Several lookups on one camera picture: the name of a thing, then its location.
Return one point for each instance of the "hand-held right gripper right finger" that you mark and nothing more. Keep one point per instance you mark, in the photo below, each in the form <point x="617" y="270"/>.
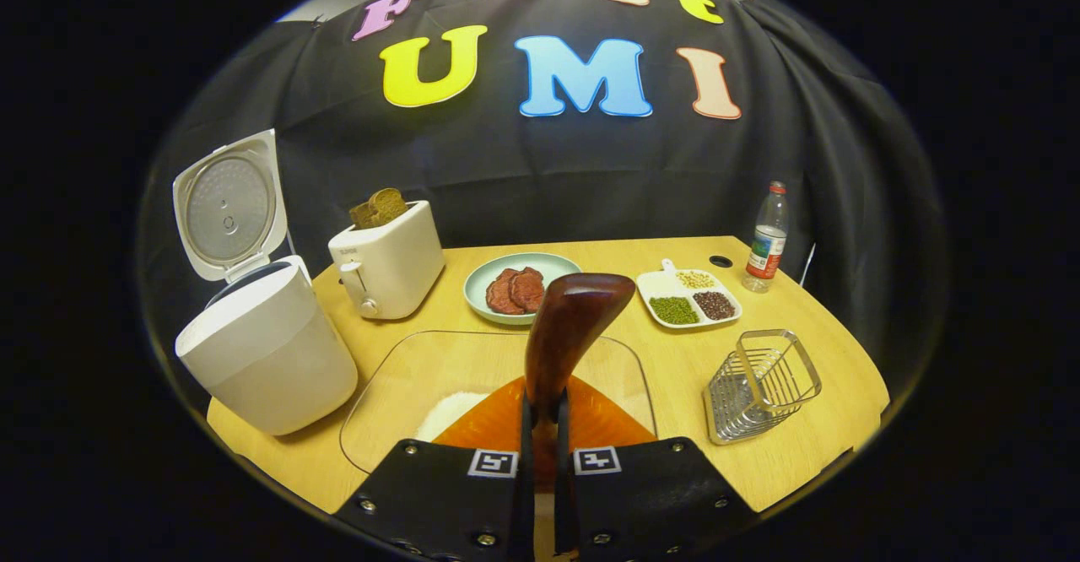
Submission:
<point x="650" y="503"/>

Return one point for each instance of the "reddish brown meat slice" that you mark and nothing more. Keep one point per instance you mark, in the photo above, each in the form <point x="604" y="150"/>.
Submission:
<point x="530" y="290"/>
<point x="499" y="294"/>

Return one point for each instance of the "clear glass tray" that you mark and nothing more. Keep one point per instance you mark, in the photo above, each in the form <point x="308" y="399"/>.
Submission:
<point x="439" y="368"/>

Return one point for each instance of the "white rice cooker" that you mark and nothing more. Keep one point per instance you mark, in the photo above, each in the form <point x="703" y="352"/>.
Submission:
<point x="270" y="359"/>

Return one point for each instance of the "brown wooden spoon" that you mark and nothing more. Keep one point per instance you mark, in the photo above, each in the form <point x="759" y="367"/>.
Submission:
<point x="565" y="326"/>

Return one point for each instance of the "black backdrop cloth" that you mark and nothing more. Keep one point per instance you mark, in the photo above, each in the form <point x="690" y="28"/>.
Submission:
<point x="591" y="174"/>

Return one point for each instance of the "white toaster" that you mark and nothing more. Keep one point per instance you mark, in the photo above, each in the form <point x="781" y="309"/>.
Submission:
<point x="396" y="267"/>

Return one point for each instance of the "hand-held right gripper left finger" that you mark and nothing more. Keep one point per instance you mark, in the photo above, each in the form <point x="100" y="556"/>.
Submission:
<point x="439" y="503"/>

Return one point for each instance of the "pale green plate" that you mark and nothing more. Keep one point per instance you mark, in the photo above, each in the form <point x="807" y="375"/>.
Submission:
<point x="481" y="292"/>

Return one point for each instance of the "clear plastic water bottle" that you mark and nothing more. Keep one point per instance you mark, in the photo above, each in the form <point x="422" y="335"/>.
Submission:
<point x="766" y="245"/>

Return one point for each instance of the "white rice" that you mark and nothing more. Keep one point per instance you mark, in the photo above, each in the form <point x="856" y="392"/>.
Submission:
<point x="451" y="414"/>

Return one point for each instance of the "brown bread slice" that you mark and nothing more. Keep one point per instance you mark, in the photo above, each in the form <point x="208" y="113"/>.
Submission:
<point x="390" y="206"/>
<point x="361" y="214"/>

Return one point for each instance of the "white divided bean dish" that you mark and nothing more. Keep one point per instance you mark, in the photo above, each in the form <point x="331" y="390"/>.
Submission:
<point x="688" y="296"/>

